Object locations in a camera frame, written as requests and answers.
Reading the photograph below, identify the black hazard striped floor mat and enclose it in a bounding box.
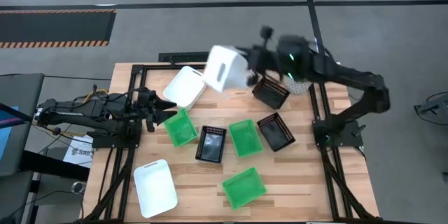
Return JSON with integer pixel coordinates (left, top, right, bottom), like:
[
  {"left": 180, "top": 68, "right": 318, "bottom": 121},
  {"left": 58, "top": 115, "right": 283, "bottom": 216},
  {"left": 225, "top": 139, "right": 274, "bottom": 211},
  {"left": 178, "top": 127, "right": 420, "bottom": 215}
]
[{"left": 0, "top": 8, "right": 117, "bottom": 49}]

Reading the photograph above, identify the yellow cable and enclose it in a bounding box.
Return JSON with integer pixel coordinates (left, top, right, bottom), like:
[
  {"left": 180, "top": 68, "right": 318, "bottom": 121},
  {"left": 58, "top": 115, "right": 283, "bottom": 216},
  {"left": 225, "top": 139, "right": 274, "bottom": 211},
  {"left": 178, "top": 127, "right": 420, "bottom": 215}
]
[{"left": 82, "top": 89, "right": 109, "bottom": 104}]

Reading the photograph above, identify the black stand with cables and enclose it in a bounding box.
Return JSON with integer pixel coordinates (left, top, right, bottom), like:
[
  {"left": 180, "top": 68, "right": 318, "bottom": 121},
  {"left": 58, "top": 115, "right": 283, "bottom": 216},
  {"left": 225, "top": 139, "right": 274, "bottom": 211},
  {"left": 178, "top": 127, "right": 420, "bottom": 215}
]
[{"left": 414, "top": 92, "right": 448, "bottom": 126}]

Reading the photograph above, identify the black aluminium table frame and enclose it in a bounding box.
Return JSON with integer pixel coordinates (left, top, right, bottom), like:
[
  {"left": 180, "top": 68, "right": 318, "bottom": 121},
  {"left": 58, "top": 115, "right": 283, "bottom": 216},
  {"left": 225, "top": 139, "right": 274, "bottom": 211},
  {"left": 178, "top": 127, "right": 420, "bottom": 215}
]
[{"left": 80, "top": 63, "right": 381, "bottom": 224}]

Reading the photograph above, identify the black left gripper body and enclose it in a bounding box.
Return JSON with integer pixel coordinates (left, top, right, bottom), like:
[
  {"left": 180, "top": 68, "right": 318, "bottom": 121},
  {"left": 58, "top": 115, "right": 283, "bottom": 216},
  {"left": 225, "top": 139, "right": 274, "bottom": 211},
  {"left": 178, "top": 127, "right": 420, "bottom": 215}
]
[{"left": 134, "top": 89, "right": 159, "bottom": 133}]

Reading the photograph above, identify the grey round caster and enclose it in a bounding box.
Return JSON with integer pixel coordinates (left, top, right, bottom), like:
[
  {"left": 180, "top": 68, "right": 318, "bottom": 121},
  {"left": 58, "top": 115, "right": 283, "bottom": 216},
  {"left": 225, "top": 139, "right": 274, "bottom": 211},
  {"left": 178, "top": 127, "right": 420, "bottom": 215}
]
[{"left": 71, "top": 181, "right": 87, "bottom": 194}]

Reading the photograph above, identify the white plastic basket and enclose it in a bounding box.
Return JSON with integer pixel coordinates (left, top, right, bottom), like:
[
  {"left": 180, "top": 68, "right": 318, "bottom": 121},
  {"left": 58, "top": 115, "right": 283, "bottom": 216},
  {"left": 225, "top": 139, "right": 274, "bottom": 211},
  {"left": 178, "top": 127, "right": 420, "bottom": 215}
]
[
  {"left": 202, "top": 44, "right": 250, "bottom": 93},
  {"left": 162, "top": 65, "right": 207, "bottom": 111},
  {"left": 133, "top": 158, "right": 179, "bottom": 219}
]

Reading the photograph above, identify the green plastic basket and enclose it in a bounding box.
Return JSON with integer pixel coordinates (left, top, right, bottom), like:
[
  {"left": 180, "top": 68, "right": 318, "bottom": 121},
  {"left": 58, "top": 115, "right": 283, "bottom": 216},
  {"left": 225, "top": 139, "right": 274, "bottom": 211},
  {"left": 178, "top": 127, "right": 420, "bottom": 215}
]
[
  {"left": 163, "top": 108, "right": 199, "bottom": 148},
  {"left": 228, "top": 118, "right": 264, "bottom": 158},
  {"left": 221, "top": 167, "right": 268, "bottom": 210}
]

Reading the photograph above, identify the white printed paper sheet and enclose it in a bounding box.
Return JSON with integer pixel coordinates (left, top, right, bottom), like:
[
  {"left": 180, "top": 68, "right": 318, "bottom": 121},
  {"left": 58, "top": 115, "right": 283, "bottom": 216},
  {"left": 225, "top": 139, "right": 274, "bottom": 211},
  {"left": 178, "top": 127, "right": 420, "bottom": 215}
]
[{"left": 62, "top": 134, "right": 95, "bottom": 169}]

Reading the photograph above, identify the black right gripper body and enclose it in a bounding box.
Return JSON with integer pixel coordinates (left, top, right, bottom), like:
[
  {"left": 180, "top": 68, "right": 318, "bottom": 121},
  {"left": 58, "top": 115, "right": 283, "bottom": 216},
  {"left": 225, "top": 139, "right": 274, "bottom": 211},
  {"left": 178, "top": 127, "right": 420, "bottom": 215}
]
[{"left": 237, "top": 45, "right": 281, "bottom": 85}]

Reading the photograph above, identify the black plastic basket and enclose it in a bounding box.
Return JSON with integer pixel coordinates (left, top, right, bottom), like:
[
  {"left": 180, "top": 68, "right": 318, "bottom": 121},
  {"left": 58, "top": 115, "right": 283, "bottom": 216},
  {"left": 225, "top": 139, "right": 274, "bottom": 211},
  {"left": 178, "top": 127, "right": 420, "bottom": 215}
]
[
  {"left": 195, "top": 125, "right": 228, "bottom": 164},
  {"left": 256, "top": 112, "right": 297, "bottom": 153},
  {"left": 251, "top": 76, "right": 291, "bottom": 111}
]

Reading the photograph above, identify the white triangle patterned planter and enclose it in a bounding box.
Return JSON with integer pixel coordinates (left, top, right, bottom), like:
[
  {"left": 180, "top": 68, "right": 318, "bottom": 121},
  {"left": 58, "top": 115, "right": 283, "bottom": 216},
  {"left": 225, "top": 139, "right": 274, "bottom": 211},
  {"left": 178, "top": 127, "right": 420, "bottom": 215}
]
[{"left": 283, "top": 76, "right": 312, "bottom": 96}]

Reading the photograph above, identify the black floor grate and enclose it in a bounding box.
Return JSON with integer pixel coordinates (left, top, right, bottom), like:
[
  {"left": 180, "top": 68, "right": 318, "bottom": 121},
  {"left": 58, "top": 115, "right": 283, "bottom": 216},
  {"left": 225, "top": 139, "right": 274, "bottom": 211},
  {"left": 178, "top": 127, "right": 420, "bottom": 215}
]
[{"left": 157, "top": 51, "right": 210, "bottom": 63}]

